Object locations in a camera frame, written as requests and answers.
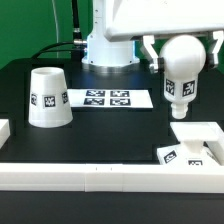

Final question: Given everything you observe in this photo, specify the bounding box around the thin white cable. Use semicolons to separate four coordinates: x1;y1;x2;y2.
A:
51;0;61;59

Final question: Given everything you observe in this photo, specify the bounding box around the white lamp bulb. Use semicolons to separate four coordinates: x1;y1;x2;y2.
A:
160;35;206;119

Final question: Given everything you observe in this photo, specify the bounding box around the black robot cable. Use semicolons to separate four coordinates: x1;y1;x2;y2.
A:
31;0;88;59

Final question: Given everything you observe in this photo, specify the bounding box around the white front rail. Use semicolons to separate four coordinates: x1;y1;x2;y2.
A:
0;163;224;193

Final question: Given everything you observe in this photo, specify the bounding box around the white right wall block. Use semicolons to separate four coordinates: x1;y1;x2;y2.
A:
207;127;224;166

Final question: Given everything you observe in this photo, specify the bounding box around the white lamp shade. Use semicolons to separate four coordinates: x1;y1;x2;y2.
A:
28;67;73;128

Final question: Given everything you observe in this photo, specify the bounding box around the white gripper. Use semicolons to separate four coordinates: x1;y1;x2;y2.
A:
104;0;224;74

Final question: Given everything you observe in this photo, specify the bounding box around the white lamp base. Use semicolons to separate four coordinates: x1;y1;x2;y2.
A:
157;122;221;167

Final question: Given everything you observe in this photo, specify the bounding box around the white wall block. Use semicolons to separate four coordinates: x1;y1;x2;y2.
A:
0;119;10;149
207;127;224;166

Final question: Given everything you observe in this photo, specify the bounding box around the white marker sheet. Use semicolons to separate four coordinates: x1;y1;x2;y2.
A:
68;89;153;109

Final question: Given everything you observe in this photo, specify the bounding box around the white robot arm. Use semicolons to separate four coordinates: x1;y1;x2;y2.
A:
82;0;224;72

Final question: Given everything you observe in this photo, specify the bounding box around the white left wall block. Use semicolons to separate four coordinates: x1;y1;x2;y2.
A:
0;119;10;149

